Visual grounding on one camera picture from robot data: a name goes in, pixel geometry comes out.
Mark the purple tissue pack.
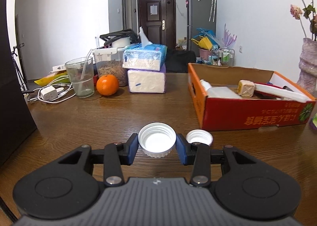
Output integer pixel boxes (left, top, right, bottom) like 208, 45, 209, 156
127, 65, 166, 93

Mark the white plastic bottle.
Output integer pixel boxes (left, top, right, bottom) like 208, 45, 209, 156
200, 80, 242, 99

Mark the white charger with cables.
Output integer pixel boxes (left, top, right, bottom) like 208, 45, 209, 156
26, 75, 76, 104

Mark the clear food container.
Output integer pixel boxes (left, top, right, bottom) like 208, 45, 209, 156
92, 47, 128, 87

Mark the small white bottle cap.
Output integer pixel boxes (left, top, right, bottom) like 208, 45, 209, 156
186, 129, 213, 146

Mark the blue tissue pack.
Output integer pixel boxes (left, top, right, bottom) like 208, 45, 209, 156
122, 27, 167, 72

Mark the wooden cube block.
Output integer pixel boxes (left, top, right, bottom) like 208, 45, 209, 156
237, 80, 256, 97

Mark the orange cardboard box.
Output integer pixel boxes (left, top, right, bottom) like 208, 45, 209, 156
188, 63, 316, 131

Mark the pink textured vase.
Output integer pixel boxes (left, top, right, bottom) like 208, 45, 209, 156
297, 38, 317, 95

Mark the large white bottle cap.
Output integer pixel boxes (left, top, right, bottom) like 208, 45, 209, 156
138, 122, 176, 158

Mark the red and white lint brush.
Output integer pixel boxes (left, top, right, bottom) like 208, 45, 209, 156
255, 83, 310, 103

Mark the yellow watering can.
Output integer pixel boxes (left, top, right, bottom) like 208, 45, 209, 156
191, 36, 213, 51

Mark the grey refrigerator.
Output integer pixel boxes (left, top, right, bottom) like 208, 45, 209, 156
186, 0, 216, 56

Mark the camera tripod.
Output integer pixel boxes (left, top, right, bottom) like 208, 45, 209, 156
11, 46, 29, 93

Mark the clear glass with straw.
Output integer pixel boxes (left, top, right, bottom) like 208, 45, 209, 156
65, 57, 95, 98

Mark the dark brown entrance door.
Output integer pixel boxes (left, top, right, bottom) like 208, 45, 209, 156
137, 0, 176, 50

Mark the orange fruit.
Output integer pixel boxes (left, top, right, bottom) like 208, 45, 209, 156
96, 74, 119, 96

